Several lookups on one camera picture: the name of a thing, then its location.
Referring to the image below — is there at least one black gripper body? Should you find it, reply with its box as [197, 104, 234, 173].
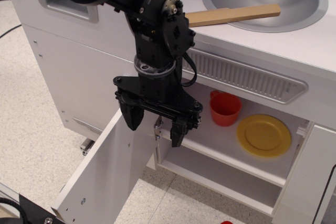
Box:
[113, 74, 203, 130]

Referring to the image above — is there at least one lower brass door hinge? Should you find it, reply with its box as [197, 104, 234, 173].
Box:
[154, 116, 163, 141]

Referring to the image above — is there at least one white cabinet door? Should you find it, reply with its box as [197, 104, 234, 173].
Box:
[272, 125, 335, 223]
[51, 111, 159, 223]

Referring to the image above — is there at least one yellow plastic plate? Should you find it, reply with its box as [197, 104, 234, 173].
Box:
[236, 114, 291, 157]

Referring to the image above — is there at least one red object at bottom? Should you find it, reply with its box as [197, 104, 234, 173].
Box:
[220, 220, 233, 224]

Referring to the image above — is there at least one white toy kitchen cabinet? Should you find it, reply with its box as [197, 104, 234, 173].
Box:
[1, 0, 335, 223]

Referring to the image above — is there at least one orange plastic cup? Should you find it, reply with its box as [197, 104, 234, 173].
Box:
[209, 90, 242, 126]

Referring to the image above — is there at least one black braided cable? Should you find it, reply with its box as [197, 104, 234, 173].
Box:
[0, 197, 28, 224]

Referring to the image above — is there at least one wooden spatula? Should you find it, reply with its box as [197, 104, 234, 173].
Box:
[185, 4, 281, 27]

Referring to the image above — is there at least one aluminium extrusion rail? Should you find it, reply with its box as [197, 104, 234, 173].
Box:
[80, 138, 95, 156]

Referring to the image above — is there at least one silver emblem badge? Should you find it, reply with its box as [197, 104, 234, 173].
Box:
[72, 117, 103, 135]

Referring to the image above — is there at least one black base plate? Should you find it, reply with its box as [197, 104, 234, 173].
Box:
[19, 194, 64, 224]

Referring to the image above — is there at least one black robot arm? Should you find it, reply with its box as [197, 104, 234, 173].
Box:
[70, 0, 203, 147]

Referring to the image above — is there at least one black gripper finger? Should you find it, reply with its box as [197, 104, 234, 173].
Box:
[120, 102, 144, 131]
[170, 119, 189, 147]

